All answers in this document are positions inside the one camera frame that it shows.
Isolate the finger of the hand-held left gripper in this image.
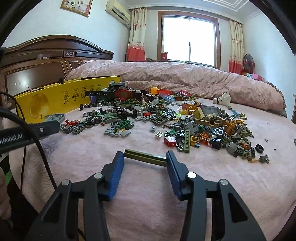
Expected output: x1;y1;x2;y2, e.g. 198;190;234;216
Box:
28;120;61;141

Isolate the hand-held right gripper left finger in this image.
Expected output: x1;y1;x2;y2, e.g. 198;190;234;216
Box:
24;151;125;241

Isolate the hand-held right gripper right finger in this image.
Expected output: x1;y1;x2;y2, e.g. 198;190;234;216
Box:
165;150;267;241

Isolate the grey octagonal toy plate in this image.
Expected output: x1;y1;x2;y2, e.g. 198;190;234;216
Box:
44;113;65;123

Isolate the yellow cardboard box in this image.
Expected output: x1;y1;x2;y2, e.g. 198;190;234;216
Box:
14;76;121;124

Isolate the long olive toy brick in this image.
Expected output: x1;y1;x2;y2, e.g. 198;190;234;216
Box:
125;149;167;167

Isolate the person's left hand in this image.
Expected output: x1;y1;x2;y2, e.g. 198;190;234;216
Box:
0;167;12;220

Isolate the pink bed sheet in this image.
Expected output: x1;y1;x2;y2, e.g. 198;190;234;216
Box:
2;97;296;241

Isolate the pile of toy bricks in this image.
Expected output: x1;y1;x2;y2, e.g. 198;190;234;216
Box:
60;82;271;164

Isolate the brown wooden headboard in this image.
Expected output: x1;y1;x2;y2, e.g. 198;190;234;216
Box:
0;35;115;107

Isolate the dark grey framed toy plate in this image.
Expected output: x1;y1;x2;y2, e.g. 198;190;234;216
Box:
199;105;220;115

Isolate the red black wristwatch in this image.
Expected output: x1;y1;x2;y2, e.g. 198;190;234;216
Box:
84;87;144;101

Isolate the white badminton shuttlecock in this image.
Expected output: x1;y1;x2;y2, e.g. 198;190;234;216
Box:
213;92;232;105

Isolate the pink quilt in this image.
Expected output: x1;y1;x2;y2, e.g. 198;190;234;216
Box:
65;60;287;116

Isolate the cream red curtain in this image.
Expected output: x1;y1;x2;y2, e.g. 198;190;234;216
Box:
228;20;244;75
126;7;147;62

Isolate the window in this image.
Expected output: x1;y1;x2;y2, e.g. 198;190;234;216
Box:
158;10;221;69

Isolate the red electric fan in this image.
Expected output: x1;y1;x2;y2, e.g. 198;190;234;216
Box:
242;53;255;75

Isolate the white air conditioner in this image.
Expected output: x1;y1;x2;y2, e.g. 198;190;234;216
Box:
106;0;131;25

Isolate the framed wall picture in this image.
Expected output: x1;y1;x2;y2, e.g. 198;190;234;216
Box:
60;0;93;18

